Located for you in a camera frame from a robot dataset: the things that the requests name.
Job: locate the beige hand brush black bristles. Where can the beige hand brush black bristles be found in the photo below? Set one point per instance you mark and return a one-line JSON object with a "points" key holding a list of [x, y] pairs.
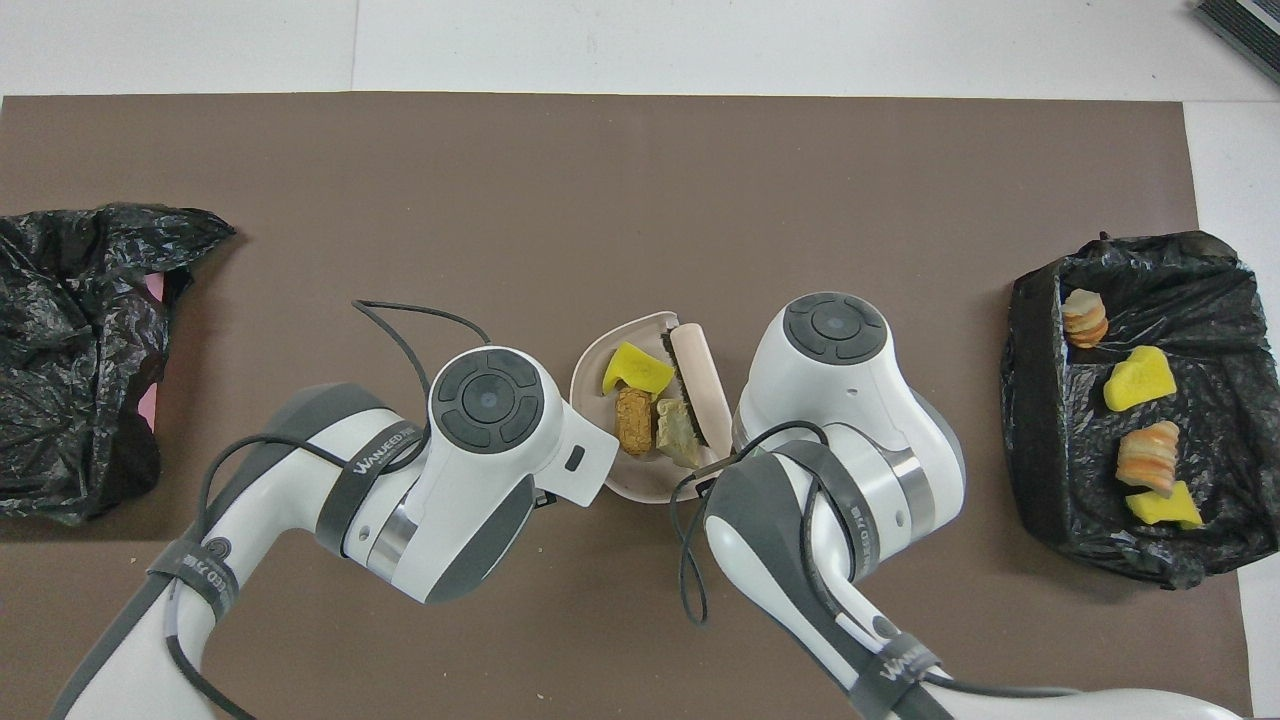
{"points": [[700, 380]]}

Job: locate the brown bread roll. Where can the brown bread roll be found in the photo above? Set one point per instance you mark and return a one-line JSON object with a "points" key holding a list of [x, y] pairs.
{"points": [[633, 421]]}

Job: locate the yellow green sponge piece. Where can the yellow green sponge piece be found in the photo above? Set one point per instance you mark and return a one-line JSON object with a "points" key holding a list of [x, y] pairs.
{"points": [[1165, 506]]}

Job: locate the brown table mat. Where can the brown table mat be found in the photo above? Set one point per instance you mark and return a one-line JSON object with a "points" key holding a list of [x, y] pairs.
{"points": [[600, 200]]}

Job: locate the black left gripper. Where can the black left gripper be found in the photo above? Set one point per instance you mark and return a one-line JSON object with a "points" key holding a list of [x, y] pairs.
{"points": [[546, 498]]}

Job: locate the small round bread bun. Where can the small round bread bun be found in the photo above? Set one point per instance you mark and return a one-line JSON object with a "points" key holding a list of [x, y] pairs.
{"points": [[1085, 318]]}

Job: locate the striped croissant bread piece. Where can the striped croissant bread piece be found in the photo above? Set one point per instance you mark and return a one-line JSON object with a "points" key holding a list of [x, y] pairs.
{"points": [[680, 432], [1150, 456]]}

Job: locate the beige plastic dustpan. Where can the beige plastic dustpan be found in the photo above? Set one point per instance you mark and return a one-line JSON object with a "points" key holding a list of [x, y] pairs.
{"points": [[640, 480]]}

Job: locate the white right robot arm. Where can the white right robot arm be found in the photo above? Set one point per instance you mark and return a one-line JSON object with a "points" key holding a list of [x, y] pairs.
{"points": [[850, 420]]}

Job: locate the pink plastic bin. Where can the pink plastic bin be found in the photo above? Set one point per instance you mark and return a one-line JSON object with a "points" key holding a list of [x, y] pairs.
{"points": [[148, 405]]}

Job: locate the crumpled black trash bag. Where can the crumpled black trash bag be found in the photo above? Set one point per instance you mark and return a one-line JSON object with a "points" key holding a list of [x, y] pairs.
{"points": [[80, 430]]}

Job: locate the black bag lined bin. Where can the black bag lined bin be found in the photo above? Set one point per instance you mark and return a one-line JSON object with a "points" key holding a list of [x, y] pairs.
{"points": [[1220, 300]]}

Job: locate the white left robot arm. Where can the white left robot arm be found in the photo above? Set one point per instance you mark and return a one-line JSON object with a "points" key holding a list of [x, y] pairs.
{"points": [[450, 500]]}

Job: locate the dark grey ribbed object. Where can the dark grey ribbed object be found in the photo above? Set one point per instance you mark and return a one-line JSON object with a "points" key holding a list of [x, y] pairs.
{"points": [[1250, 25]]}

